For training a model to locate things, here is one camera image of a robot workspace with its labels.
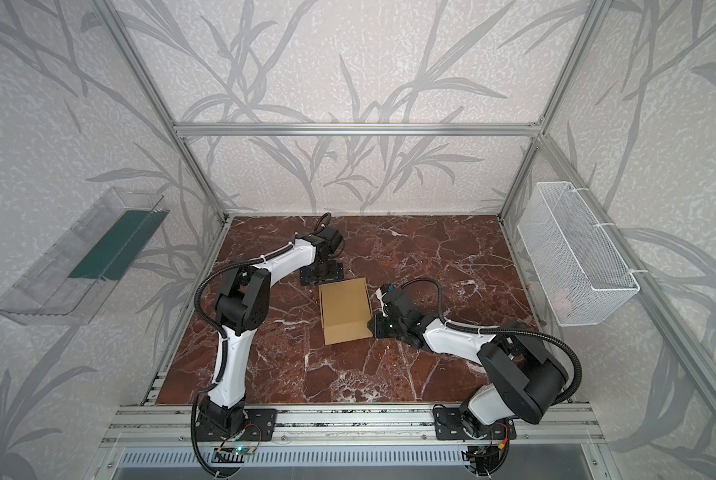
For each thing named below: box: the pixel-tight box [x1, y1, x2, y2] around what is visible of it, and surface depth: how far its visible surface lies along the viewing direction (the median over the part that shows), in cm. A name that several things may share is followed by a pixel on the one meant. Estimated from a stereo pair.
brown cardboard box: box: [318, 277, 373, 346], surface depth 92 cm
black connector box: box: [461, 446, 500, 476], surface depth 72 cm
